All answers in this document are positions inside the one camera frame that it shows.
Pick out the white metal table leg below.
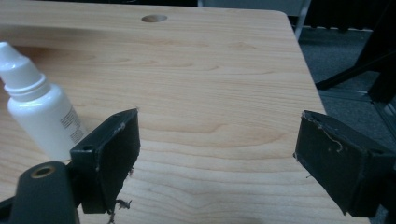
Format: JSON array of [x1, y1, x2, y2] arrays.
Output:
[[293, 0, 312, 41]]

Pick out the black metal stand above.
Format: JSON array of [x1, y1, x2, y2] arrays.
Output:
[[315, 0, 396, 143]]

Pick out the white plastic dropper bottle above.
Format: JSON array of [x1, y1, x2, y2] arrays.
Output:
[[0, 41, 89, 162]]

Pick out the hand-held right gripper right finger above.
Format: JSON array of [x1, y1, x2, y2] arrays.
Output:
[[293, 109, 396, 218]]

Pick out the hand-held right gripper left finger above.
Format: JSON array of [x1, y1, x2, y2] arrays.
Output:
[[69, 107, 142, 215]]

